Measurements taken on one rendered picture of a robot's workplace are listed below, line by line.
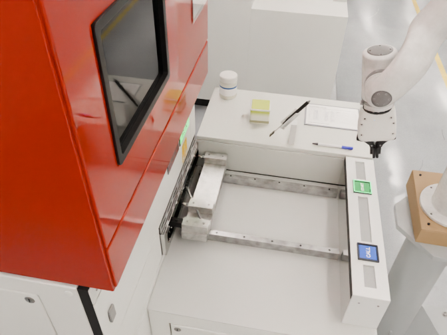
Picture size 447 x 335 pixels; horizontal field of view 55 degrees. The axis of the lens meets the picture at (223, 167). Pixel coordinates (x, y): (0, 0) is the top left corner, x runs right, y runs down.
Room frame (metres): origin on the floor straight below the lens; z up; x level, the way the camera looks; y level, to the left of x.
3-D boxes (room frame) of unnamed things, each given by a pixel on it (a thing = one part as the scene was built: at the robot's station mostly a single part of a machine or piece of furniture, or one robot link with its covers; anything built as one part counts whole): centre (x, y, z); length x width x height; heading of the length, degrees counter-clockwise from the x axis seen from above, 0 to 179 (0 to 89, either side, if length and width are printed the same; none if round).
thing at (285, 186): (1.12, -0.16, 0.84); 0.50 x 0.02 x 0.03; 81
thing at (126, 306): (0.83, 0.18, 1.02); 0.82 x 0.03 x 0.40; 171
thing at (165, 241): (1.00, 0.14, 0.89); 0.44 x 0.02 x 0.10; 171
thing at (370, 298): (0.86, -0.42, 0.89); 0.55 x 0.09 x 0.14; 171
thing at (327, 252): (0.85, -0.11, 0.84); 0.50 x 0.02 x 0.03; 81
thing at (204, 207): (0.94, 0.07, 0.89); 0.08 x 0.03 x 0.03; 81
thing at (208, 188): (1.02, 0.06, 0.87); 0.36 x 0.08 x 0.03; 171
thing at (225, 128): (1.35, -0.23, 0.89); 0.62 x 0.35 x 0.14; 81
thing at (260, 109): (1.34, -0.13, 1.00); 0.07 x 0.07 x 0.07; 84
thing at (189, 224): (0.87, 0.08, 0.89); 0.08 x 0.03 x 0.03; 81
